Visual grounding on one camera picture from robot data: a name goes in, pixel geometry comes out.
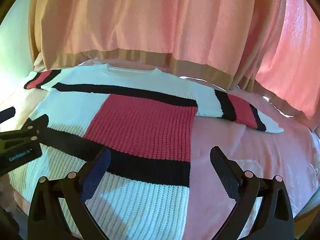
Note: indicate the white red black knit sweater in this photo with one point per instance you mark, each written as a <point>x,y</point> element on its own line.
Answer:
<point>145,122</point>

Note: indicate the white cloth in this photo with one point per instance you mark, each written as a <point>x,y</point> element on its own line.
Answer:
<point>38,63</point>

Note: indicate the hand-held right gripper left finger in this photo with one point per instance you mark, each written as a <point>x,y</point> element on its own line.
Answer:
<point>98,171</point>

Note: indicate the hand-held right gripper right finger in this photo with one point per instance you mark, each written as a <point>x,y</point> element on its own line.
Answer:
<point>222,170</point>

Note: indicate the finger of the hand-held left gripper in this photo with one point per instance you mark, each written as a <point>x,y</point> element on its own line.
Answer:
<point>30,130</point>
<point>7,113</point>

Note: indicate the pink blanket with white pattern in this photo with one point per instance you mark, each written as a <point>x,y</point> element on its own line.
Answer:
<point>237,145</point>

